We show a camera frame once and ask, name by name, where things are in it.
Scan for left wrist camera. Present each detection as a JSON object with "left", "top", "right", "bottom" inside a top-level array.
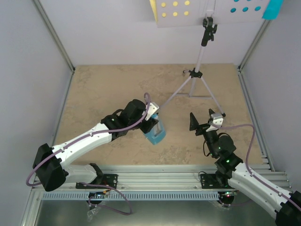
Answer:
[{"left": 145, "top": 102, "right": 159, "bottom": 121}]

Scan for white tripod music stand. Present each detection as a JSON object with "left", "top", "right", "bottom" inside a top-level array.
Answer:
[{"left": 161, "top": 16, "right": 226, "bottom": 117}]

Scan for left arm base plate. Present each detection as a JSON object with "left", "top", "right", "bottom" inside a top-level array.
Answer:
[{"left": 75, "top": 174, "right": 118, "bottom": 190}]

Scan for blue metronome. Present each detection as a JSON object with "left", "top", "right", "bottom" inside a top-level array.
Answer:
[{"left": 144, "top": 114, "right": 166, "bottom": 145}]

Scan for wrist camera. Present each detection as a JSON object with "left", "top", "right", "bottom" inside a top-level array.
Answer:
[
  {"left": 206, "top": 113, "right": 224, "bottom": 132},
  {"left": 145, "top": 102, "right": 159, "bottom": 121}
]

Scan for white sheet blue dots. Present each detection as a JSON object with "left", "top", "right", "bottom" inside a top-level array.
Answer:
[{"left": 213, "top": 0, "right": 284, "bottom": 24}]

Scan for grey cable duct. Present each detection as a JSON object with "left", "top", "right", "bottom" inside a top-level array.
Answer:
[{"left": 41, "top": 191, "right": 219, "bottom": 201}]

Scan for white sheet yellow dots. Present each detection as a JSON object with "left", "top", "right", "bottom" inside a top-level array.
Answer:
[{"left": 150, "top": 0, "right": 208, "bottom": 28}]

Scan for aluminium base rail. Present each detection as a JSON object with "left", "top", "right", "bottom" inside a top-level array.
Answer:
[{"left": 32, "top": 164, "right": 292, "bottom": 192}]

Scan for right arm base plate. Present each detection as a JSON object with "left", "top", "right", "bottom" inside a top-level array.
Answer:
[{"left": 199, "top": 173, "right": 226, "bottom": 189}]

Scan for right aluminium frame post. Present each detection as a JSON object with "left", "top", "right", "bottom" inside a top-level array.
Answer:
[{"left": 238, "top": 20, "right": 271, "bottom": 72}]

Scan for left aluminium frame post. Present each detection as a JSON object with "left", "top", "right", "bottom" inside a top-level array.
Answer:
[{"left": 32, "top": 0, "right": 75, "bottom": 73}]

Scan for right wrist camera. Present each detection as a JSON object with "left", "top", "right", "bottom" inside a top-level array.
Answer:
[{"left": 206, "top": 113, "right": 224, "bottom": 132}]

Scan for aluminium frame post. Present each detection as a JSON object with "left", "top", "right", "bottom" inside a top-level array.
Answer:
[
  {"left": 238, "top": 20, "right": 271, "bottom": 72},
  {"left": 32, "top": 0, "right": 75, "bottom": 73}
]

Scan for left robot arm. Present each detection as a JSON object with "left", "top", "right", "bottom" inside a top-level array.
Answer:
[{"left": 26, "top": 99, "right": 159, "bottom": 192}]

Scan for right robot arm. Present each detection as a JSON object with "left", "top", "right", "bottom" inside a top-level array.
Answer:
[{"left": 189, "top": 109, "right": 301, "bottom": 226}]

